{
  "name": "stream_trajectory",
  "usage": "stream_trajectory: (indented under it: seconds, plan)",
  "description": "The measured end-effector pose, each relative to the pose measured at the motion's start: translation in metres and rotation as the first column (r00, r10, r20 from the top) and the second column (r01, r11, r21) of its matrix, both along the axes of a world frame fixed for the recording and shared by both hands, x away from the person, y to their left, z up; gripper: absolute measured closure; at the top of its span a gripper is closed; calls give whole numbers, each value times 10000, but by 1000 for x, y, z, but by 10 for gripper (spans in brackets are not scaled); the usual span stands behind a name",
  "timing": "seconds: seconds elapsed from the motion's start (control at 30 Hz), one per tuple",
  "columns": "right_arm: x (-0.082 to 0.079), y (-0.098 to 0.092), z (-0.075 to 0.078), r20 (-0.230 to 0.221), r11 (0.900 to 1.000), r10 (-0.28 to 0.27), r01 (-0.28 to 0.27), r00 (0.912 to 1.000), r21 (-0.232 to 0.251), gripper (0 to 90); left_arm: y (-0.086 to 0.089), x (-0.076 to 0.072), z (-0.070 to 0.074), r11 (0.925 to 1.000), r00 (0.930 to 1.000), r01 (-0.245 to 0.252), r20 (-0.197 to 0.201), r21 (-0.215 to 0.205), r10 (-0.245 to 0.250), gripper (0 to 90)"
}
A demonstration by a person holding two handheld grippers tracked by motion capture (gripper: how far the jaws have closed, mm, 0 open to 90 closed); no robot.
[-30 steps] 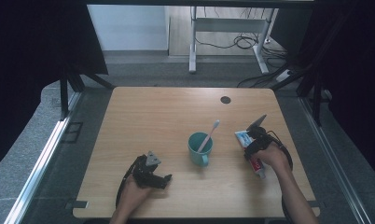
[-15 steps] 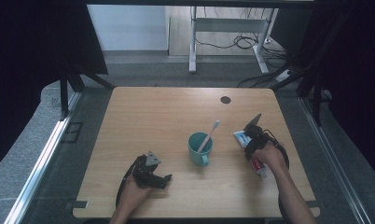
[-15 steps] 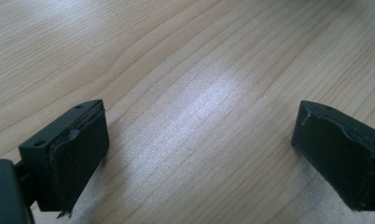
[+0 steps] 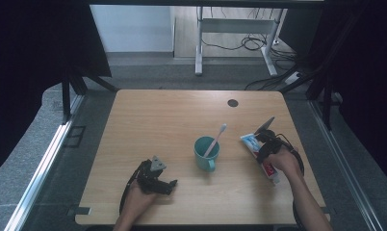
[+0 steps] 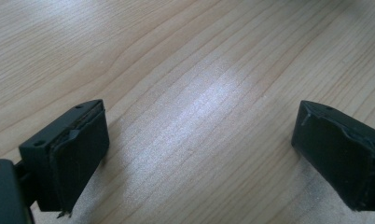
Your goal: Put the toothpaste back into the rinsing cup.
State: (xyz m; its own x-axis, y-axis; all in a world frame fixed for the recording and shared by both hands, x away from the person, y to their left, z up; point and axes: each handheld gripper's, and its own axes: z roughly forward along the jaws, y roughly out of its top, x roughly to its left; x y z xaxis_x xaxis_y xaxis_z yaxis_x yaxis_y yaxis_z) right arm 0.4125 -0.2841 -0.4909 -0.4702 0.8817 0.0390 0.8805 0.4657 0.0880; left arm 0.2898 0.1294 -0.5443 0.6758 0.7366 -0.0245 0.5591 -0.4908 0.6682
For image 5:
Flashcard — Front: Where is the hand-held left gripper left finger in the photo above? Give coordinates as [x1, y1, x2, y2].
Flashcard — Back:
[18, 99, 111, 215]

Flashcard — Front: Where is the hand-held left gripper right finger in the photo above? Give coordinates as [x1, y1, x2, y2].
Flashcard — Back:
[290, 100, 375, 212]

